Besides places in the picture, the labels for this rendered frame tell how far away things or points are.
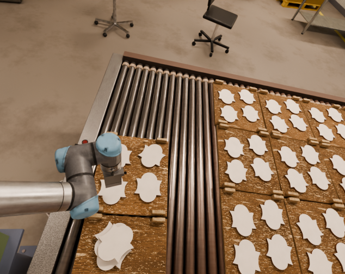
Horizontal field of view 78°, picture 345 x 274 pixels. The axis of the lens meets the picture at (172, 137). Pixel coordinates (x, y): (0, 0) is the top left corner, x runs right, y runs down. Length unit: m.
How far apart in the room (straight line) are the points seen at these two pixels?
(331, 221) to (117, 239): 1.07
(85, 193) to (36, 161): 1.68
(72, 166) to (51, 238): 0.44
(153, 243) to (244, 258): 0.40
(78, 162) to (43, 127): 1.84
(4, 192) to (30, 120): 2.05
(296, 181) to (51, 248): 1.24
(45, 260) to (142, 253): 0.36
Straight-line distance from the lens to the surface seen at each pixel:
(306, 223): 1.32
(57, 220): 1.06
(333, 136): 1.86
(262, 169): 1.31
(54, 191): 0.59
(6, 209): 0.57
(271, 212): 1.22
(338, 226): 1.45
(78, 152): 0.69
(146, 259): 0.98
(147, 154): 1.11
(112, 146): 0.66
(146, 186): 1.04
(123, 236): 0.95
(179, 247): 1.02
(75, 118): 2.49
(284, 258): 1.20
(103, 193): 1.02
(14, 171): 2.30
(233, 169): 1.22
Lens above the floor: 1.91
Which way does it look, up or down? 54 degrees down
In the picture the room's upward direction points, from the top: 19 degrees clockwise
